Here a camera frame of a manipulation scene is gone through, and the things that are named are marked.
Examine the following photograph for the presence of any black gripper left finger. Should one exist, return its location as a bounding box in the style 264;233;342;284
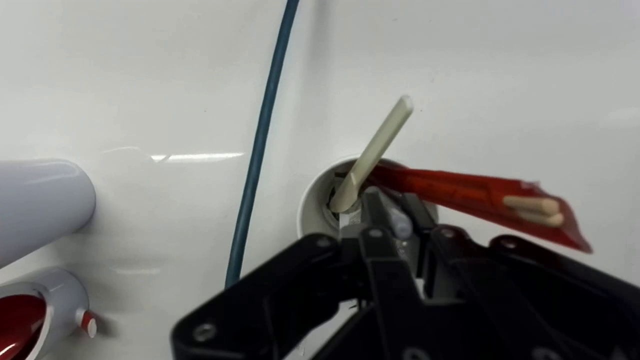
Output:
168;186;428;360

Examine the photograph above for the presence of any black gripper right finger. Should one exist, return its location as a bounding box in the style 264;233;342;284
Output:
402;194;640;360

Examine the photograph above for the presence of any plain white cup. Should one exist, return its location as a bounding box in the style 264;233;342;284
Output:
0;158;97;270

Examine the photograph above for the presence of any red chopstick packet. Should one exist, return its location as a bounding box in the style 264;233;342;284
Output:
361;158;593;255

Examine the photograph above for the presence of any cream plastic stick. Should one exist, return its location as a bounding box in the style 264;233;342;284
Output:
328;93;415;215

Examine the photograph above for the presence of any dark green cable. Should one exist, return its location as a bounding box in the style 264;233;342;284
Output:
223;0;302;290

